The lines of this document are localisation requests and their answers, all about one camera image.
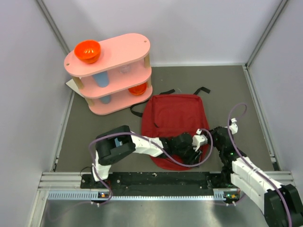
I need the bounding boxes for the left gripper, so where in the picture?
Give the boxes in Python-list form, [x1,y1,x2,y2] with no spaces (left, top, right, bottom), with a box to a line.
[173,143,202,169]

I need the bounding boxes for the purple cable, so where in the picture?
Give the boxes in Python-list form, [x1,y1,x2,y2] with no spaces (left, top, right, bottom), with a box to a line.
[89,129,213,207]
[217,103,293,227]

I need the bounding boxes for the clear plastic cup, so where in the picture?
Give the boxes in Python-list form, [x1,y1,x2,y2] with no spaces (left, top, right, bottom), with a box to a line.
[119,65,131,74]

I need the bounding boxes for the white slotted cable duct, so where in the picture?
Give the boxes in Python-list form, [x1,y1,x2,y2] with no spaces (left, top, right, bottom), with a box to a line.
[48,188,228,201]

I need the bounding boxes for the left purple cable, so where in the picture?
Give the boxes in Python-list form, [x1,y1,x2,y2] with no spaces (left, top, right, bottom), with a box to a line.
[89,129,213,207]

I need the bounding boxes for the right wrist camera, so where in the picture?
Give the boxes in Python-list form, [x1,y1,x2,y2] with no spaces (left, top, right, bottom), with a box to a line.
[229,118,238,135]

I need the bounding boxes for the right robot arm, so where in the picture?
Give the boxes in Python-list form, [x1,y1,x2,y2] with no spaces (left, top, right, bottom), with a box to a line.
[210,126,303,227]

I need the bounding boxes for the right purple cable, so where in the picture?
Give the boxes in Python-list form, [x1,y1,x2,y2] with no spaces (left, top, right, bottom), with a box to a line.
[217,103,293,227]

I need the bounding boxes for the aluminium frame rail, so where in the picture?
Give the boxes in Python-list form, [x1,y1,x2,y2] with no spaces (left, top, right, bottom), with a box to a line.
[38,172,81,191]

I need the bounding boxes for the blue plastic cup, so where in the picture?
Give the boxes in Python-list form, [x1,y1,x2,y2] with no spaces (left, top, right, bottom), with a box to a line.
[92,71,109,87]

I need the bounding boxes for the red backpack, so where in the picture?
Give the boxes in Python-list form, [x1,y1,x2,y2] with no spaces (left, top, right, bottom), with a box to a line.
[130,87,211,171]

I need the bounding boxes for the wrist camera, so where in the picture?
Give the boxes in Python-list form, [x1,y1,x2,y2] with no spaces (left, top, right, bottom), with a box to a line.
[229,118,238,135]
[192,129,208,152]

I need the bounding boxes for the white paper sheet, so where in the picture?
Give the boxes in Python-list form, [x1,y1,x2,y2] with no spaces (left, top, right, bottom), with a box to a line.
[65,79,82,96]

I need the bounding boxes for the orange bowl on top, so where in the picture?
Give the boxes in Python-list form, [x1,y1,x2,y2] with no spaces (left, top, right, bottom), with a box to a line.
[74,40,101,64]

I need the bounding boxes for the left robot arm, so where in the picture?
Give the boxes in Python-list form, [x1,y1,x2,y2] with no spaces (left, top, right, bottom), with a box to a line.
[91,125,208,188]

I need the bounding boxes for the pink three-tier wooden shelf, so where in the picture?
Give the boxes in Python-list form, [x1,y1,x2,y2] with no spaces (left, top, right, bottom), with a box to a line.
[64,33,153,115]

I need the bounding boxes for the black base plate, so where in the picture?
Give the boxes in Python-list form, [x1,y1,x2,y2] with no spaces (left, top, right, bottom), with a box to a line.
[80,171,235,196]

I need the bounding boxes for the orange bowl lower shelf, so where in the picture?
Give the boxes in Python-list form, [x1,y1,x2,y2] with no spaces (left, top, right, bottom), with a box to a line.
[128,82,147,96]

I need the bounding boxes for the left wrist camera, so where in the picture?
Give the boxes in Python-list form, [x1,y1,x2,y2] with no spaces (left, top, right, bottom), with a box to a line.
[192,129,208,152]

